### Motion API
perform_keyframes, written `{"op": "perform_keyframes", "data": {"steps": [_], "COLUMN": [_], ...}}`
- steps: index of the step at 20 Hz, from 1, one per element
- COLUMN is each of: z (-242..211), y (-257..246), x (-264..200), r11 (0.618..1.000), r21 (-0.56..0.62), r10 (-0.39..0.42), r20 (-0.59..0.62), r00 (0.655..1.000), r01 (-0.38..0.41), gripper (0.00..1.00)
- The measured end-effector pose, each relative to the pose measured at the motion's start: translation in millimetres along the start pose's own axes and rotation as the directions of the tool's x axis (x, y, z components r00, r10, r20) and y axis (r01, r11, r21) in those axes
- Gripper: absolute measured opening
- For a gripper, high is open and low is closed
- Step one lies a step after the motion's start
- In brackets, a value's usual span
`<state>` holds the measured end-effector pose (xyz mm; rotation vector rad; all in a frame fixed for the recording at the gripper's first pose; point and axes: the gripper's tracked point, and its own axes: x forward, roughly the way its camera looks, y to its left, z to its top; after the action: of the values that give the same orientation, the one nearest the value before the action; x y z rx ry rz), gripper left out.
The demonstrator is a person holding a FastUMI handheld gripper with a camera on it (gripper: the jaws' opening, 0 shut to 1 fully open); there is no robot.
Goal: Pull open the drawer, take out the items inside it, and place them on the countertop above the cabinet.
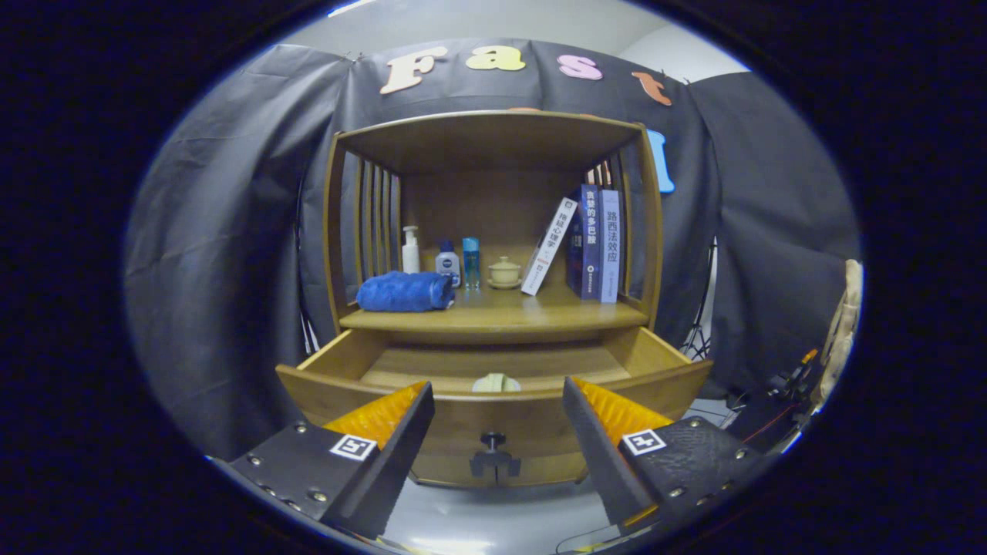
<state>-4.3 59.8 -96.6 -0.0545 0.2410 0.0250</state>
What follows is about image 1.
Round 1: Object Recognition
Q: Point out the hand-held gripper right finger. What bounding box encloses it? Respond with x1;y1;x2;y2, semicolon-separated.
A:
561;376;780;533

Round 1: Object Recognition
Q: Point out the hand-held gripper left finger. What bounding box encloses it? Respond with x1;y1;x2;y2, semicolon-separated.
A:
208;380;436;540

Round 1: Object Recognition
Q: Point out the wooden drawer with black knob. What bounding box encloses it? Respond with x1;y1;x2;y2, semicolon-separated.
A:
276;325;714;483

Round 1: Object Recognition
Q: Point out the wooden cabinet door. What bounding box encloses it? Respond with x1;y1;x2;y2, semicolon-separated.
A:
495;451;587;488
409;451;496;488

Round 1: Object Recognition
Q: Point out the wooden countertop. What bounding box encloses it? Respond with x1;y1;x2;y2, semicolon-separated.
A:
339;285;650;334

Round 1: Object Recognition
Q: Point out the wooden cabinet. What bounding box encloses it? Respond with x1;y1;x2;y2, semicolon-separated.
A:
324;109;665;488

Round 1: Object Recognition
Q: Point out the blue towel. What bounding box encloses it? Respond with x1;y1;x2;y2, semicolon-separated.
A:
356;271;456;313

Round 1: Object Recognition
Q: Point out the black light stand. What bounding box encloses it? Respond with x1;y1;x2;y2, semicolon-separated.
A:
682;239;719;362

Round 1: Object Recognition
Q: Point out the white bottle with blue cap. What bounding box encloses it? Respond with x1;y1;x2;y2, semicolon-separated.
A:
435;240;462;288

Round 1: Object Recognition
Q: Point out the cream lidded teacup with saucer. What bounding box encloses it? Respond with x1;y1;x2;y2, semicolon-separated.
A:
487;256;524;291

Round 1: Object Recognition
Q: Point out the dark blue book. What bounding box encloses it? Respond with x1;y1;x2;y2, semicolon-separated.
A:
566;183;602;301

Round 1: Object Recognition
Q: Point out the pale grey-blue book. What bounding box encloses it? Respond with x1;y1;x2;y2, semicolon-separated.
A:
598;189;622;304

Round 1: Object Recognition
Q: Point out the white book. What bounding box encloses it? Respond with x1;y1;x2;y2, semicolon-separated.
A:
520;197;579;297

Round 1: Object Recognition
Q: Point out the beige cloth bag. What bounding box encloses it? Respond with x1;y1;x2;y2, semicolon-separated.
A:
817;259;863;409

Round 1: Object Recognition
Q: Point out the black equipment with cables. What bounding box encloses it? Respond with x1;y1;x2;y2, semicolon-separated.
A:
725;347;822;456

